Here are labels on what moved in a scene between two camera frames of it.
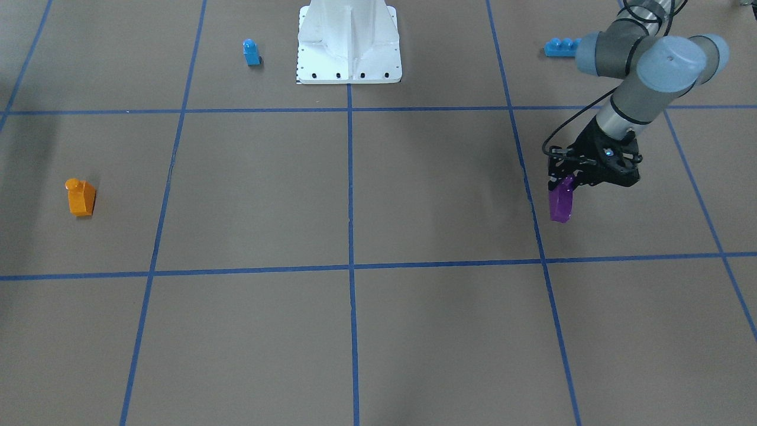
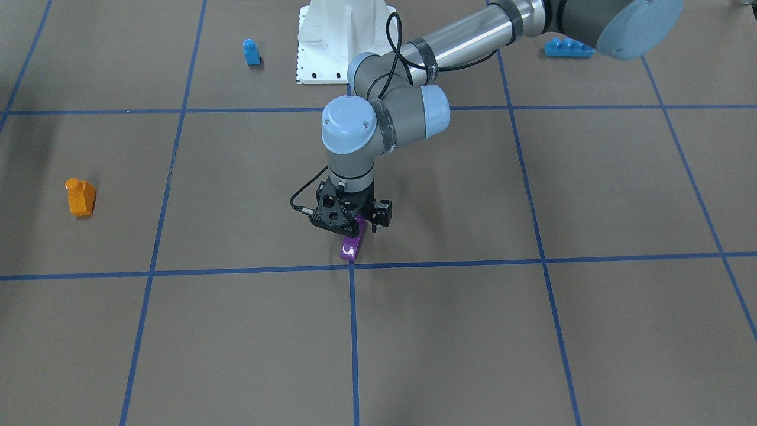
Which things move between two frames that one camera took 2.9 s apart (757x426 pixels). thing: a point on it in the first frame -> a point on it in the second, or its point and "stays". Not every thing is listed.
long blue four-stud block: [565, 48] stays
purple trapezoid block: [560, 200] -> [350, 245]
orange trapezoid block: [81, 197] stays
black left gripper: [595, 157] -> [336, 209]
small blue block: [251, 52] stays
